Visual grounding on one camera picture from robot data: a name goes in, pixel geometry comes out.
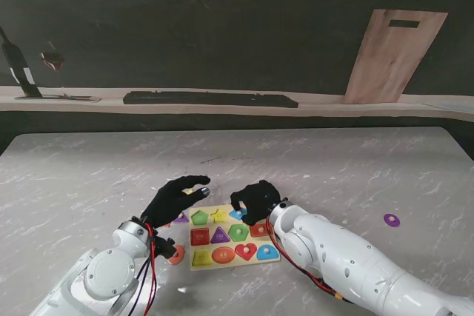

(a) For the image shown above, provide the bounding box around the black keyboard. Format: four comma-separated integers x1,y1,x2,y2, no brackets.
122,90,299,109

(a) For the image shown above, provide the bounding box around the flat thin tray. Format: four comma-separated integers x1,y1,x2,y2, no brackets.
14,93,101,103

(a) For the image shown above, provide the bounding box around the orange rectangle puzzle piece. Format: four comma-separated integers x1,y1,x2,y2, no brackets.
250,222,272,238

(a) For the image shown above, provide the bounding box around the orange oval puzzle piece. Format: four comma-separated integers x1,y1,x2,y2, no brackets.
168,244,185,266

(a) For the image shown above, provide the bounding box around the red and black object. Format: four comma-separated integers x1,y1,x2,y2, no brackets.
39,49,66,73

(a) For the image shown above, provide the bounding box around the wooden cutting board with slot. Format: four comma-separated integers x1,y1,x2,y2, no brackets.
341,8,449,104

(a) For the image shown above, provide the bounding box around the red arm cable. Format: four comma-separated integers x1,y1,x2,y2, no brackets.
142,223,157,316
264,215,355,305

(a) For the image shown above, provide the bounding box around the wooden shape puzzle board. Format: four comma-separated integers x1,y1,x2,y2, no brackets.
189,203,281,272

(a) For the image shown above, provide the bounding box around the light wooden shelf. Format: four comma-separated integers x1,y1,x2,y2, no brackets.
0,85,474,123

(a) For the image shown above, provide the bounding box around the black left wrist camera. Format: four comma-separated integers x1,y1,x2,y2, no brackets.
152,236,177,260

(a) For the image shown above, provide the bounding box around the pale blue flat sheet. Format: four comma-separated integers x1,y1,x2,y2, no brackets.
421,102,474,113

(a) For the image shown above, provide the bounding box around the black bottle-shaped stand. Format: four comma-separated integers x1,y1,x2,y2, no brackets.
0,26,42,98

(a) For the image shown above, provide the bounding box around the red left arm cable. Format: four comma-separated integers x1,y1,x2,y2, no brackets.
142,223,157,316

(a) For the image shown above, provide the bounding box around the green hexagon puzzle piece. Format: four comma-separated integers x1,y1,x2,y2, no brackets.
228,223,250,242

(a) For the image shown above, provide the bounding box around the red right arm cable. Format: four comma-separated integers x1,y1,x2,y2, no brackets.
264,215,355,305

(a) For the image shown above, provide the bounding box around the blue semicircle puzzle piece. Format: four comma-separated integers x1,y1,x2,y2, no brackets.
256,244,281,261

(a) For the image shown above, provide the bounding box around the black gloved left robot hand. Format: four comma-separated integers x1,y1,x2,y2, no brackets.
140,175,211,229

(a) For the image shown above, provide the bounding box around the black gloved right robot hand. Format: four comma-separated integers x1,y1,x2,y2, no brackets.
230,180,282,226

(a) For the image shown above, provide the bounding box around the red heart puzzle piece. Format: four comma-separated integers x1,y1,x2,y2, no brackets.
235,242,258,262

